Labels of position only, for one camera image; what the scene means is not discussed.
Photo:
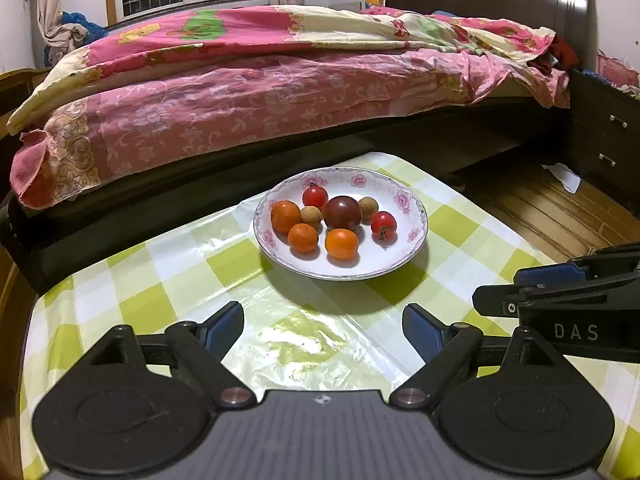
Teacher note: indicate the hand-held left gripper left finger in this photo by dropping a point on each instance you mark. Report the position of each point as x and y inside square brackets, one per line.
[225, 328]

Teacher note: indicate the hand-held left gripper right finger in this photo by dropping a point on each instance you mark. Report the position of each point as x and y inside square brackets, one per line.
[417, 328]

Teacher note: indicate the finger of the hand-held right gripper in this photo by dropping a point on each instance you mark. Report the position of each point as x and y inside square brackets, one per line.
[550, 275]
[500, 300]

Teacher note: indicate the white floral rimmed plate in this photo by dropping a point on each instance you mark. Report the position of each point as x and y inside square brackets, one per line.
[382, 256]

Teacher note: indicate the small red tomato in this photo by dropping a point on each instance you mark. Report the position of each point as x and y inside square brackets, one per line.
[383, 225]
[315, 197]

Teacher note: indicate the large mandarin orange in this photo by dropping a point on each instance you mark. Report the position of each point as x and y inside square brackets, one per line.
[341, 244]

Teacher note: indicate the brown longan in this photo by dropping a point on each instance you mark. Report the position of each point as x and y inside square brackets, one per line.
[311, 217]
[369, 207]

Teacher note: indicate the dark purple passion fruit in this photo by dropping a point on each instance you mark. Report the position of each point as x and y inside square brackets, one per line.
[342, 212]

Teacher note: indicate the green checkered tablecloth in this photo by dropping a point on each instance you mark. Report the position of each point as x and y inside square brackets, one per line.
[150, 280]

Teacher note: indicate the white paper scrap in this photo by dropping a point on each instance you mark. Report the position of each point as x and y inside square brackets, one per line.
[564, 176]

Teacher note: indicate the small mandarin orange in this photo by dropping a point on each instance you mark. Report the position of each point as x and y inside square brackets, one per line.
[285, 216]
[303, 238]

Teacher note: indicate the bed with pink quilt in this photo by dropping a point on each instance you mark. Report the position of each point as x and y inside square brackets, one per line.
[150, 212]

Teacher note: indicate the dark nightstand with drawers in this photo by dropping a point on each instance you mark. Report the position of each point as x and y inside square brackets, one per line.
[600, 130]

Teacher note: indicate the pink box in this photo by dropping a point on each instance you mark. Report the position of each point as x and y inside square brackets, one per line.
[617, 70]

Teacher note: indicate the dark red garment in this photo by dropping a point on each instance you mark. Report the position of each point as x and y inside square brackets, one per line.
[561, 52]

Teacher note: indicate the pink floral bed sheet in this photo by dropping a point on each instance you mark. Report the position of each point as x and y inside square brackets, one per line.
[250, 100]

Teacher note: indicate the cream and pink cartoon quilt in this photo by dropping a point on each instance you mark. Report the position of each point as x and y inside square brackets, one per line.
[200, 30]

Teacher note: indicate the blue clothes pile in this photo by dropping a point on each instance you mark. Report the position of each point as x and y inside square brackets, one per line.
[80, 22]

